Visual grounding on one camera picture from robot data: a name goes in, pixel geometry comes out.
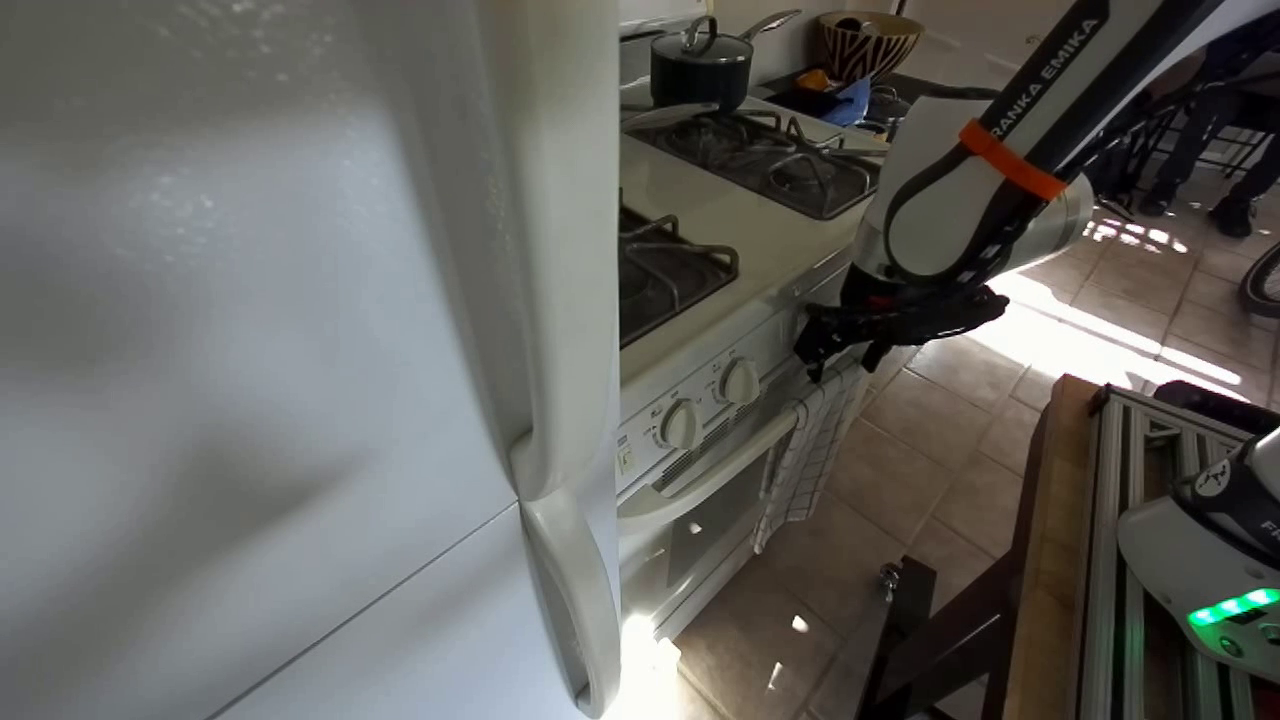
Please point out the white gas stove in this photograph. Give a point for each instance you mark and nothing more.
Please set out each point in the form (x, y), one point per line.
(786, 266)

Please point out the white refrigerator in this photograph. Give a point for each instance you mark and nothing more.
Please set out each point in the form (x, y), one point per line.
(309, 356)

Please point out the black burner grate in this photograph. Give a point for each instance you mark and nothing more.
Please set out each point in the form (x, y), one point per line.
(663, 275)
(771, 162)

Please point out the white stove knob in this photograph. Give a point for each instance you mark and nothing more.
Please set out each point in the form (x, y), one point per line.
(737, 382)
(678, 427)

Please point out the left black burner grate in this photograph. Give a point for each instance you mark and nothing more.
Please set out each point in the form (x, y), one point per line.
(663, 275)

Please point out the dark saucepan with handle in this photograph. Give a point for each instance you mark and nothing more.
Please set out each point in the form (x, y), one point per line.
(708, 66)

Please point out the right black burner grate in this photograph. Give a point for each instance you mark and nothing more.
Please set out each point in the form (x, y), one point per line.
(771, 162)

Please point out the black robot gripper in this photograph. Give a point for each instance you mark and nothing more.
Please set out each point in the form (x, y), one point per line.
(886, 312)

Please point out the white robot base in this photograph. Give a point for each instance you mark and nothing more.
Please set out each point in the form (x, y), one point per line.
(1208, 559)

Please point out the black stand frame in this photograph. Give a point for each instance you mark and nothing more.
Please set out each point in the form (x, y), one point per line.
(928, 655)

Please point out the zebra pattern bowl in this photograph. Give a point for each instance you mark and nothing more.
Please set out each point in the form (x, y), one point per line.
(854, 45)

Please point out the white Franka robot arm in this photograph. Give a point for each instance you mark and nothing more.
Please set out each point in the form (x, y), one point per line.
(965, 177)

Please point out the white checkered towel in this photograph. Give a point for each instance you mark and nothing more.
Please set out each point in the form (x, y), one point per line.
(803, 473)

